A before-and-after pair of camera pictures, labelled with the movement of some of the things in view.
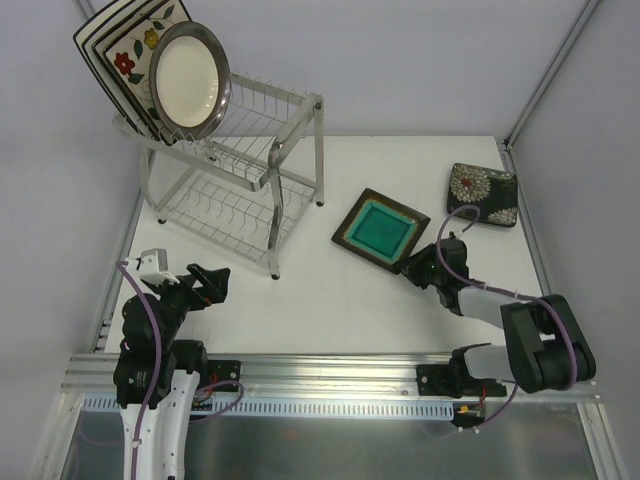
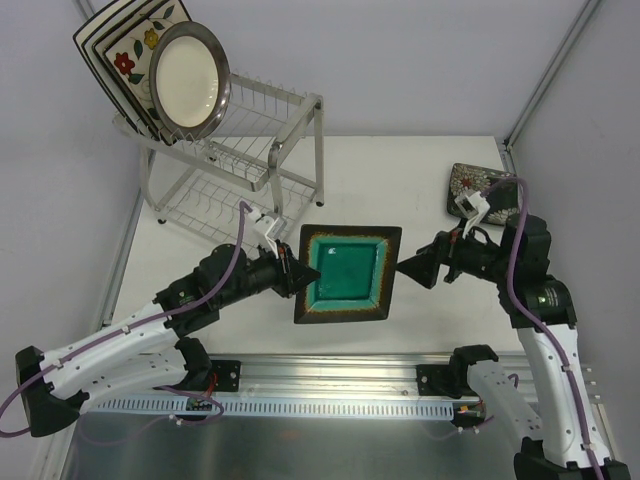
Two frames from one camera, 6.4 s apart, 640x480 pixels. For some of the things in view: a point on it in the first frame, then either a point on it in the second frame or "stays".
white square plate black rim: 78,38 stays
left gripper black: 195,288 to 288,275
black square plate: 382,230 to 357,265
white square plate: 131,7 stays
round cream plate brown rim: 190,80 stays
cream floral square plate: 131,55 stays
